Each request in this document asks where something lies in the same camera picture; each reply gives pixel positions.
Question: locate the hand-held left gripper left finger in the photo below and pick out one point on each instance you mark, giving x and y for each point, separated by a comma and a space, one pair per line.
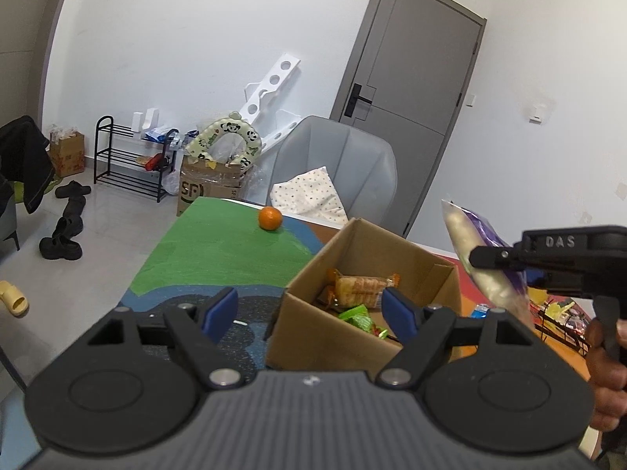
220, 311

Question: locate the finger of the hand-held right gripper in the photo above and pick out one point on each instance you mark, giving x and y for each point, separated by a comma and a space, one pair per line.
494, 258

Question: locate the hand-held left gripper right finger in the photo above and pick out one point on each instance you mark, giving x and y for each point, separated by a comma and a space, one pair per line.
399, 311

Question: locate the orange biscuit packet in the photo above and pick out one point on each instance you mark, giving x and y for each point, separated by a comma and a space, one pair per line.
365, 289

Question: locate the small lime green packet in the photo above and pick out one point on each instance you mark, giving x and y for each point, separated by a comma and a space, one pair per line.
356, 316

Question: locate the long white purple packet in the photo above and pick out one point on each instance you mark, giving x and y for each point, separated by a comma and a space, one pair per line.
460, 227

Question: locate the blue white packet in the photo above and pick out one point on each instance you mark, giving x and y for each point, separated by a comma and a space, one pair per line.
481, 309

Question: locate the cardboard box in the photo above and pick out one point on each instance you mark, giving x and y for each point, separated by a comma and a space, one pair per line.
313, 333

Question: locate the person's right hand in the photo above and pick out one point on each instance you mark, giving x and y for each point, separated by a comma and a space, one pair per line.
610, 391

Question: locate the yellow packet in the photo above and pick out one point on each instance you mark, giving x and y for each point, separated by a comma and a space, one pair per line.
546, 306

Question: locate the colourful cartoon mat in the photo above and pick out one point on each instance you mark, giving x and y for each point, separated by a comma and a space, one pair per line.
220, 245

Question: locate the orange fruit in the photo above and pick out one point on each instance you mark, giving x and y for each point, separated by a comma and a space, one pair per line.
270, 218

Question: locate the taped cardboard carton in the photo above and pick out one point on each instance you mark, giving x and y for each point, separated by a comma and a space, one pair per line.
210, 186

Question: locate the clear plastic bag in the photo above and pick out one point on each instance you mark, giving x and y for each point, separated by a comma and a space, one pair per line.
171, 183

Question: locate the dotted cream pillow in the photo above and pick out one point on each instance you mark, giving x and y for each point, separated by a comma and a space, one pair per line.
311, 196

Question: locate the grey chair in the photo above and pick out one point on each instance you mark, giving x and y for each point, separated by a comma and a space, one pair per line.
352, 156

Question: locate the red item on rack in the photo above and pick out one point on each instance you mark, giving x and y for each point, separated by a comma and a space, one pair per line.
156, 162

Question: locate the black chunky shoe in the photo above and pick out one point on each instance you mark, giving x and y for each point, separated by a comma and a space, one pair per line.
61, 248

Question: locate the panda print seat cushion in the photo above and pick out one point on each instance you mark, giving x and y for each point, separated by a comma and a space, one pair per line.
205, 139

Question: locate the black sandal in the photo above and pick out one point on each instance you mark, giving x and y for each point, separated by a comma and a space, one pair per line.
73, 213
73, 189

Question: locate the blue white bag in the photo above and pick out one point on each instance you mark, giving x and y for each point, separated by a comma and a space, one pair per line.
159, 133

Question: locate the grey door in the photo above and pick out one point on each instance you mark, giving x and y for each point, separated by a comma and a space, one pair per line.
416, 83

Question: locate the black shoe rack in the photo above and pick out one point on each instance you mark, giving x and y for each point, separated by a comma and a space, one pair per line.
105, 156

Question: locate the yellow slipper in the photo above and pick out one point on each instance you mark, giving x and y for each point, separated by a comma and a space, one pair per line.
13, 301

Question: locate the small printed carton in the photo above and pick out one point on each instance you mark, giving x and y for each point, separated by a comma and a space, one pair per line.
68, 156

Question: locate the green chair with black legs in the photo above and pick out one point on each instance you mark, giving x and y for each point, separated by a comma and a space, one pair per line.
10, 220

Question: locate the white board with holes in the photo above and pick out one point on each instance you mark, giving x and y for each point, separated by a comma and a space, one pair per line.
272, 83

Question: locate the dark jacket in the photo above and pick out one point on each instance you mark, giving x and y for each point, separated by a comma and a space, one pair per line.
27, 166

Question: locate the white wall device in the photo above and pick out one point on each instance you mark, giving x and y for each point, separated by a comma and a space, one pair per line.
538, 112

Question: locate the small white light switch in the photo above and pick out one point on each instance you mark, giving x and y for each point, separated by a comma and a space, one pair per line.
469, 100

